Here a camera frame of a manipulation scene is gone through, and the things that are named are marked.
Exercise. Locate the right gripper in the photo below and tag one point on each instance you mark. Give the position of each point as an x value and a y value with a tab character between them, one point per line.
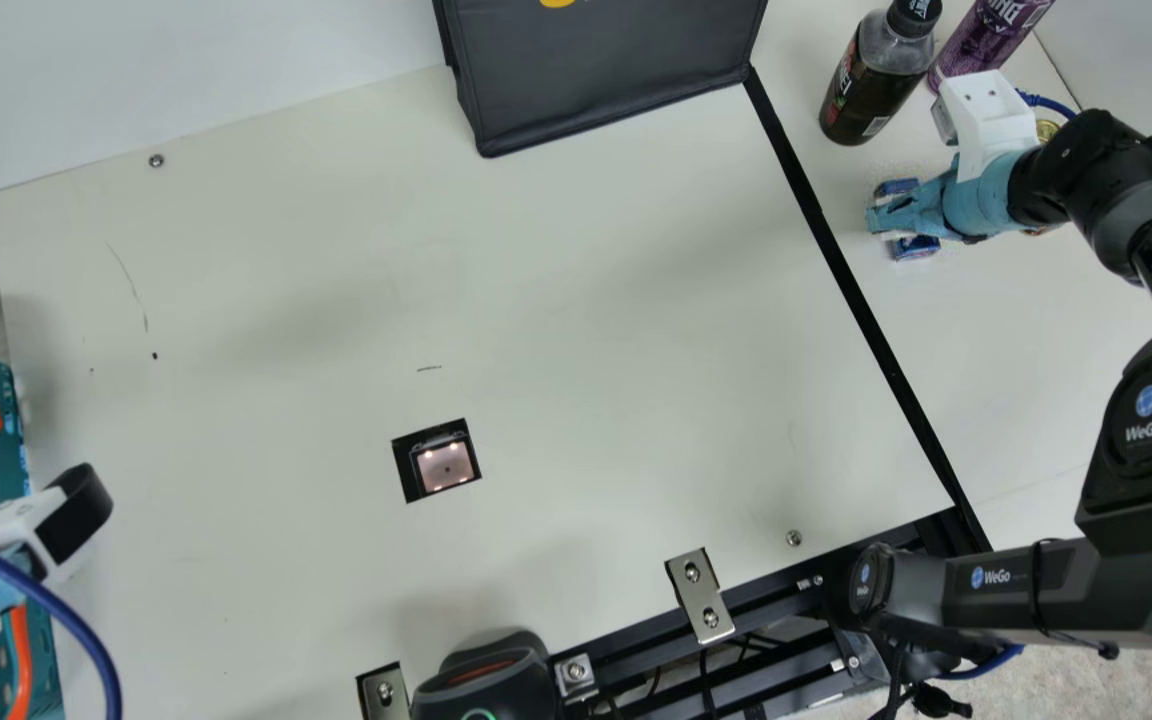
981	200

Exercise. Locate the small square scanner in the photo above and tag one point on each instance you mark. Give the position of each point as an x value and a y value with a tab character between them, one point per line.
441	463

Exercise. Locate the dark coffee bottle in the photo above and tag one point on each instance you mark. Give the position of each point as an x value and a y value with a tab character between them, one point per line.
871	85

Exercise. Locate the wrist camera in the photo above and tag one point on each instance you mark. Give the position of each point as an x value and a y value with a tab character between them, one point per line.
46	525
986	120

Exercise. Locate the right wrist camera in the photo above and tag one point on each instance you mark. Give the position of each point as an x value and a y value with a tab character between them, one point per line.
986	120

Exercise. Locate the black strip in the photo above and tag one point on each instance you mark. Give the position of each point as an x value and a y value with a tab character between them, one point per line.
856	300

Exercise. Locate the dark grey bag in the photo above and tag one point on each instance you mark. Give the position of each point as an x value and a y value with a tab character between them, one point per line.
596	70

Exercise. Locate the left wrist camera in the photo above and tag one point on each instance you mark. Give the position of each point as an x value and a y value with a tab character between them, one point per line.
46	525

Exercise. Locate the black device with green light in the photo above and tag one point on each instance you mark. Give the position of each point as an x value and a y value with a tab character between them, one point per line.
481	685

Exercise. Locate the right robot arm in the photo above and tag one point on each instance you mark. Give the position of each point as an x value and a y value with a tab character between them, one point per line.
1136	590

